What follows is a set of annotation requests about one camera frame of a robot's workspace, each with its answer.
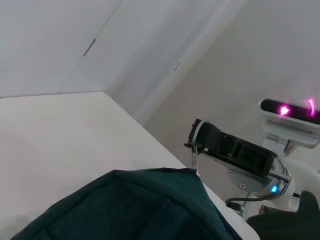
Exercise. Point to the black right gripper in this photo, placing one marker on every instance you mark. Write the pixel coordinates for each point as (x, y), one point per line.
(250, 157)

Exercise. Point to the dark teal insulated lunch bag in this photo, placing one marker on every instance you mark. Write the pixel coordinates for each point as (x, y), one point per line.
(137, 207)

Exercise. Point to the white and silver right robot arm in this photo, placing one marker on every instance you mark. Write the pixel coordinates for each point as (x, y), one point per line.
(295, 180)

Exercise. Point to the person in white sweatshirt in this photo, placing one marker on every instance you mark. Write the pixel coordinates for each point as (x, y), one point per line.
(287, 222)

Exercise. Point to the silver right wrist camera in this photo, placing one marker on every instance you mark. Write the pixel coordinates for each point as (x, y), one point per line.
(290, 120)

